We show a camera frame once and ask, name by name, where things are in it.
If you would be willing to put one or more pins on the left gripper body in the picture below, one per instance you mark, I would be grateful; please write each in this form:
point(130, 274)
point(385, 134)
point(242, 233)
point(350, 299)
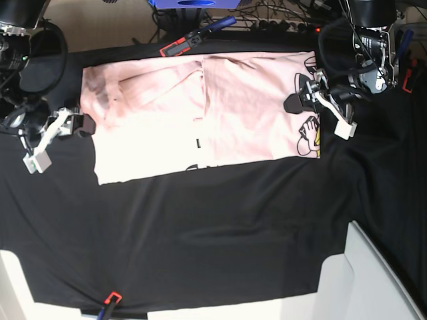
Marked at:
point(317, 94)

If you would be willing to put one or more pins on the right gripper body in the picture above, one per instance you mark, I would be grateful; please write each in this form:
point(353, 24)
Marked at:
point(37, 131)

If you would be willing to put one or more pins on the pink T-shirt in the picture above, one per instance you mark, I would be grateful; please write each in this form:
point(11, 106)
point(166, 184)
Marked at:
point(172, 114)

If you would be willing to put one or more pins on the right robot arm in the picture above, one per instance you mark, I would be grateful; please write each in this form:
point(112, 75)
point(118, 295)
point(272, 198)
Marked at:
point(23, 28)

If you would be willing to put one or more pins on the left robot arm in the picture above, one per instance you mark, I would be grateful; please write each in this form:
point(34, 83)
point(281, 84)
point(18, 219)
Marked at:
point(375, 71)

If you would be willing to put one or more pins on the black power strip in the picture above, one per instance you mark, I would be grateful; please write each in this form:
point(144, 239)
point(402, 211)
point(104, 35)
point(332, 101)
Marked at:
point(273, 26)

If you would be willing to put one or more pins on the red black right clamp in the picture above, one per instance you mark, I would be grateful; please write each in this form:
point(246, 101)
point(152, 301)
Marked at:
point(407, 66)

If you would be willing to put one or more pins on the red black clamp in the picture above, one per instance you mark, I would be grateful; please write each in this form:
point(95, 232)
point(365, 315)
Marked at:
point(407, 66)
point(194, 38)
point(110, 304)

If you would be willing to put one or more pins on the red black top clamp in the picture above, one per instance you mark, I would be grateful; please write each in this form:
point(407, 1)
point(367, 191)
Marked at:
point(194, 38)

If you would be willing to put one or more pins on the blue box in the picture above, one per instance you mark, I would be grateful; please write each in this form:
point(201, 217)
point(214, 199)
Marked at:
point(204, 4)

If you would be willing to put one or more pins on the black table cloth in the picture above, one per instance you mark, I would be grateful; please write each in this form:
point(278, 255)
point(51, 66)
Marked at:
point(221, 236)

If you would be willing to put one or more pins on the red black bottom clamp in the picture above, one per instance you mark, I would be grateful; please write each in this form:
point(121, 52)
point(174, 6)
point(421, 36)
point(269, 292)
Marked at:
point(110, 304)

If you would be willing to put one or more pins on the white table frame left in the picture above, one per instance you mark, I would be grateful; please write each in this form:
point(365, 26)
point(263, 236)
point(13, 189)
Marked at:
point(17, 301)

